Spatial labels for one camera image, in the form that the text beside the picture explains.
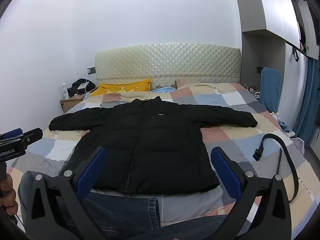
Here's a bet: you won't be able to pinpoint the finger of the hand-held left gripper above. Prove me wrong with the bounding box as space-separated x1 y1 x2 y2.
0 128 23 140
15 127 43 146

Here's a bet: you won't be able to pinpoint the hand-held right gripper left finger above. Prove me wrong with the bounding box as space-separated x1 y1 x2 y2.
25 146 110 240

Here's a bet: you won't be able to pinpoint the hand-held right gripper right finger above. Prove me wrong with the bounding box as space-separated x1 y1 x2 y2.
211 146 293 240

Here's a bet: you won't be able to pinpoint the black puffer jacket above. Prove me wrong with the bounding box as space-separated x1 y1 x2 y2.
49 95 258 195

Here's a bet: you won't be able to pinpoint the person's left hand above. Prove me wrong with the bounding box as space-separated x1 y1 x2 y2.
0 174 19 216

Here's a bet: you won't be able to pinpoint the checkered bed blanket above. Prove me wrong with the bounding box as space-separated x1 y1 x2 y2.
5 82 316 240

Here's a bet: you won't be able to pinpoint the person's legs in jeans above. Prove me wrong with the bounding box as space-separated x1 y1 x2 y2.
19 170 253 240

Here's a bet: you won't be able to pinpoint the wooden nightstand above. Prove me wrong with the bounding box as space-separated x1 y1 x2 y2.
60 86 98 114

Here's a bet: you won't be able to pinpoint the black bag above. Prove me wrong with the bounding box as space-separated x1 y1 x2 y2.
67 78 96 97

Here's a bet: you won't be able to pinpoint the crumpled light blue garment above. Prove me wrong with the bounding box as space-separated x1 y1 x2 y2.
277 119 293 133

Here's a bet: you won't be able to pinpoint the group of small cosmetic bottles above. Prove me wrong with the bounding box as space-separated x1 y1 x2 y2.
246 83 261 97

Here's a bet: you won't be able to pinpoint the yellow pillow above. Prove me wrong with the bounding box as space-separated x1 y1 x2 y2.
89 78 152 97

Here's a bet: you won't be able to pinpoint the blue hanging towel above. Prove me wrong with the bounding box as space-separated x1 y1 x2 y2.
258 67 282 113

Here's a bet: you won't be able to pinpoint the pink pillow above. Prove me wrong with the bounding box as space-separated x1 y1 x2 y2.
175 78 218 89

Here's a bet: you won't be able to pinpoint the light blue cloth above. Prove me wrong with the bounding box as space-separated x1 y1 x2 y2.
151 86 177 94

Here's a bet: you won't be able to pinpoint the blue curtain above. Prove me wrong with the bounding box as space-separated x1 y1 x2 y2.
293 57 320 150

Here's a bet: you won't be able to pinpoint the cream quilted headboard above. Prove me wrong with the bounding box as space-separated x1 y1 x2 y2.
94 42 241 92

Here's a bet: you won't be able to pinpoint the grey overhead wardrobe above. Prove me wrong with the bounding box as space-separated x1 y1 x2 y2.
232 0 320 61

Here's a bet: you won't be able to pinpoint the black strap with buckle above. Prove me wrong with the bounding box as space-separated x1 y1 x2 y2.
252 133 299 202

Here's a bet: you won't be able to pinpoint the white charger cable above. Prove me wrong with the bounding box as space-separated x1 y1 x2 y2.
77 73 91 95

